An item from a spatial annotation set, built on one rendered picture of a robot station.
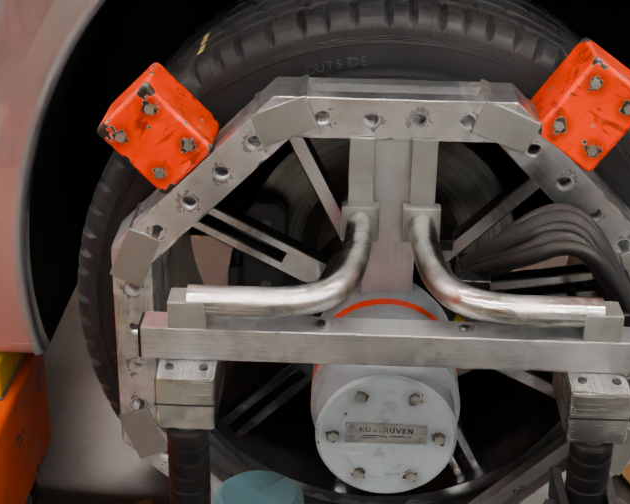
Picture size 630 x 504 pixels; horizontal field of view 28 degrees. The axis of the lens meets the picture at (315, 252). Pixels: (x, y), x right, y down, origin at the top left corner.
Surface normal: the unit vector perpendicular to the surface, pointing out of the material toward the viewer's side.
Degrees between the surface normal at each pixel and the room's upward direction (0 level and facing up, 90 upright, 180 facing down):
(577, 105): 90
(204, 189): 90
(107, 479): 0
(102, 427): 0
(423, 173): 90
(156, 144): 90
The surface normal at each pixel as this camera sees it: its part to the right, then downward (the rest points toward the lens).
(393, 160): -0.04, 0.43
